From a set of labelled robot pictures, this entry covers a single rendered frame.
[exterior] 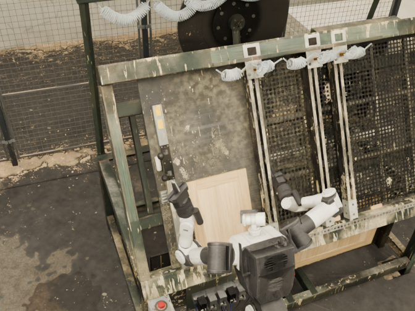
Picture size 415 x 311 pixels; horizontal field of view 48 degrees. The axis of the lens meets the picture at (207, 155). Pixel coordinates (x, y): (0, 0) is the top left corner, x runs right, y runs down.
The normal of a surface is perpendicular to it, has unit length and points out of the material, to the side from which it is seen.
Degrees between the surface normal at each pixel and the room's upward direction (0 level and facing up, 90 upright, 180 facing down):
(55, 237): 0
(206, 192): 60
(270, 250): 23
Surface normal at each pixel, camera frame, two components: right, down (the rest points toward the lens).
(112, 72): 0.33, 0.13
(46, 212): 0.03, -0.77
